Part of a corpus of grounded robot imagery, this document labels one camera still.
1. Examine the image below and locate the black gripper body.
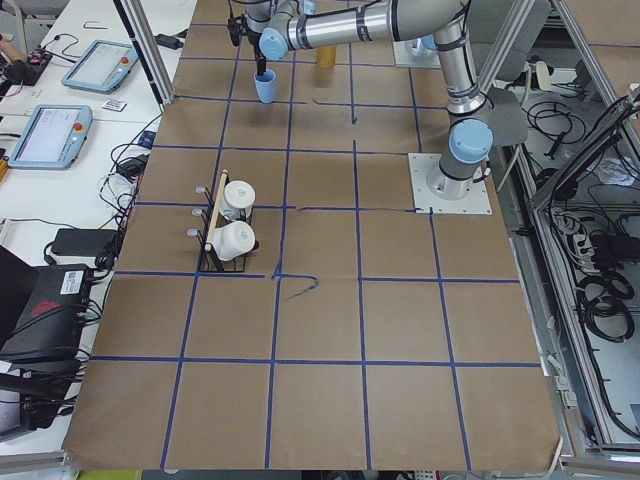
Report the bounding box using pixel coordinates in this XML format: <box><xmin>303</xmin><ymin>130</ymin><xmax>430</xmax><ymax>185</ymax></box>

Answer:
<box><xmin>248</xmin><ymin>30</ymin><xmax>264</xmax><ymax>59</ymax></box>

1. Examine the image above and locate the light blue cup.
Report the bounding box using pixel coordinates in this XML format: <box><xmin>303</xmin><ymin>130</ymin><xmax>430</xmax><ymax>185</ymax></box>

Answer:
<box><xmin>254</xmin><ymin>69</ymin><xmax>277</xmax><ymax>104</ymax></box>

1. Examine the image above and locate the bamboo cylinder holder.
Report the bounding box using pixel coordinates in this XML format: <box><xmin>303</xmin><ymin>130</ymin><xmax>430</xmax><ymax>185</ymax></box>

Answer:
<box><xmin>316</xmin><ymin>45</ymin><xmax>337</xmax><ymax>69</ymax></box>

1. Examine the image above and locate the white mug far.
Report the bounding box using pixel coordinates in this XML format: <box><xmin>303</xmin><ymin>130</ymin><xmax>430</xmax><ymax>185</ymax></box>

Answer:
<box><xmin>220</xmin><ymin>180</ymin><xmax>256</xmax><ymax>221</ymax></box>

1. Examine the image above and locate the white mug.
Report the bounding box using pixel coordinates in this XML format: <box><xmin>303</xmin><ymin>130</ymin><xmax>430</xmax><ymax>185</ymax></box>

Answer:
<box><xmin>212</xmin><ymin>221</ymin><xmax>259</xmax><ymax>261</ymax></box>
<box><xmin>220</xmin><ymin>180</ymin><xmax>256</xmax><ymax>221</ymax></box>

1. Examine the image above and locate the teach pendant far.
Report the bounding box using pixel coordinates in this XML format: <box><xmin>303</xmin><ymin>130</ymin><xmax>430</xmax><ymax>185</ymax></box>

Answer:
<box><xmin>61</xmin><ymin>40</ymin><xmax>139</xmax><ymax>94</ymax></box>

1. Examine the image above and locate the teach pendant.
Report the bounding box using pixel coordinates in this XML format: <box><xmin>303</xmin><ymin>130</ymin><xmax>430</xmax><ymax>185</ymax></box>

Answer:
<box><xmin>61</xmin><ymin>40</ymin><xmax>139</xmax><ymax>94</ymax></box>
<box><xmin>8</xmin><ymin>104</ymin><xmax>93</xmax><ymax>170</ymax></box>

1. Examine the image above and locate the white mug near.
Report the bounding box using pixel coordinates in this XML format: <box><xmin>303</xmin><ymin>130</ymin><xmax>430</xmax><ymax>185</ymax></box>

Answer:
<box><xmin>212</xmin><ymin>221</ymin><xmax>259</xmax><ymax>261</ymax></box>

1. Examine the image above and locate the teach pendant near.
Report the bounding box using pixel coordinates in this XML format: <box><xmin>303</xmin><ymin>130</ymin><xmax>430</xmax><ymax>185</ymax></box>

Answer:
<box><xmin>8</xmin><ymin>104</ymin><xmax>93</xmax><ymax>170</ymax></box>

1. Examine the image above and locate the black power adapter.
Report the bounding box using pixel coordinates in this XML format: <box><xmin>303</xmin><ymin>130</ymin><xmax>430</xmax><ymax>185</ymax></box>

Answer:
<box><xmin>43</xmin><ymin>228</ymin><xmax>119</xmax><ymax>265</ymax></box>

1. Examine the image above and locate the grey office chair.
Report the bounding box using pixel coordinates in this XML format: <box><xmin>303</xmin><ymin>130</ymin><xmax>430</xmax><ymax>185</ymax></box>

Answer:
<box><xmin>487</xmin><ymin>53</ymin><xmax>554</xmax><ymax>147</ymax></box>

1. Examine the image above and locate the black computer box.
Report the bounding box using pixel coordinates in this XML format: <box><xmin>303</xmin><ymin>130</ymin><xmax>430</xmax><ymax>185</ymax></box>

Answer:
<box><xmin>1</xmin><ymin>248</ymin><xmax>93</xmax><ymax>364</ymax></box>

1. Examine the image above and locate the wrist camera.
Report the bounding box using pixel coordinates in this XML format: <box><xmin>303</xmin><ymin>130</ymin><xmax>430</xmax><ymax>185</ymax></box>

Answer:
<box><xmin>227</xmin><ymin>15</ymin><xmax>245</xmax><ymax>47</ymax></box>

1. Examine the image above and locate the aluminium frame post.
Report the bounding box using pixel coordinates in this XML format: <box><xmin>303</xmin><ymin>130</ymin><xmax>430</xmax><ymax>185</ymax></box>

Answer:
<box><xmin>113</xmin><ymin>0</ymin><xmax>175</xmax><ymax>106</ymax></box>

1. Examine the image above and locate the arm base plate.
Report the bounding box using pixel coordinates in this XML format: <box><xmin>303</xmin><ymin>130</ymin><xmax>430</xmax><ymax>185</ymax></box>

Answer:
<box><xmin>408</xmin><ymin>153</ymin><xmax>492</xmax><ymax>215</ymax></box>
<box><xmin>393</xmin><ymin>39</ymin><xmax>441</xmax><ymax>69</ymax></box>

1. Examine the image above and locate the black wire mug rack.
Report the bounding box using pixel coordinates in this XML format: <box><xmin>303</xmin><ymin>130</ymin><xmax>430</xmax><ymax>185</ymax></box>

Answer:
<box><xmin>187</xmin><ymin>169</ymin><xmax>259</xmax><ymax>273</ymax></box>

